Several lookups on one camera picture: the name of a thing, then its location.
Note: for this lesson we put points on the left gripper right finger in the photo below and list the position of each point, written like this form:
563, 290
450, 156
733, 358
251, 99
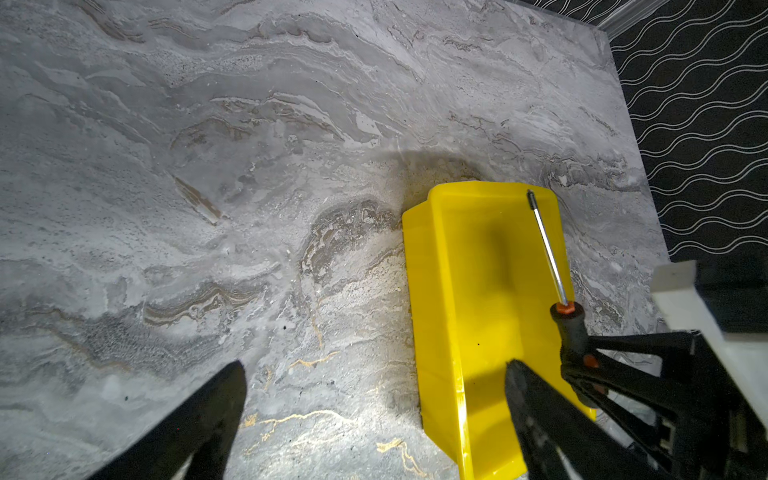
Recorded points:
556, 439

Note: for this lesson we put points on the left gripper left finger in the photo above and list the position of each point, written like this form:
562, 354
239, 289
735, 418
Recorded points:
198, 434

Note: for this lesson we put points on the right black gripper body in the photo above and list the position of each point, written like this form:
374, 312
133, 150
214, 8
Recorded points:
722, 304

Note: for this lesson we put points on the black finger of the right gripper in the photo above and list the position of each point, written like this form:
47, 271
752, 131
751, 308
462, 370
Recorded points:
594, 375

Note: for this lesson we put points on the orange black handled screwdriver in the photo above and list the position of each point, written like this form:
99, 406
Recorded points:
569, 316

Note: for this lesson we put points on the yellow plastic bin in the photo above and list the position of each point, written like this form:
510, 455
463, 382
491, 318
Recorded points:
478, 258

